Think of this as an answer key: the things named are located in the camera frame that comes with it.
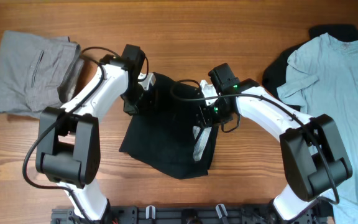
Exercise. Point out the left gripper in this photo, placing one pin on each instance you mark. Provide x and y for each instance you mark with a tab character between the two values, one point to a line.
150	104

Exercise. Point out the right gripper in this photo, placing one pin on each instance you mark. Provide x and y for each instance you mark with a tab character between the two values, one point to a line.
206	116

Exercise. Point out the folded grey shorts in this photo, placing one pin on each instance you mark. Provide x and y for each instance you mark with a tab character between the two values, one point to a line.
37	72

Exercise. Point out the black garment under t-shirt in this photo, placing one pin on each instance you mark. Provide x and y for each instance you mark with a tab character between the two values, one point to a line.
274	75

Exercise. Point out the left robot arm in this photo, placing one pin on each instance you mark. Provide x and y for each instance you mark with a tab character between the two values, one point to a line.
68	146

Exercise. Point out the black shorts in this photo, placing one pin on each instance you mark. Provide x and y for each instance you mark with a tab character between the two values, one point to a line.
166	138

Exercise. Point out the light blue t-shirt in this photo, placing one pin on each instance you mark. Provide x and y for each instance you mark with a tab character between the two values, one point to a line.
322	78

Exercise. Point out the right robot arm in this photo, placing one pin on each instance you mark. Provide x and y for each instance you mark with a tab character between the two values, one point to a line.
314	157

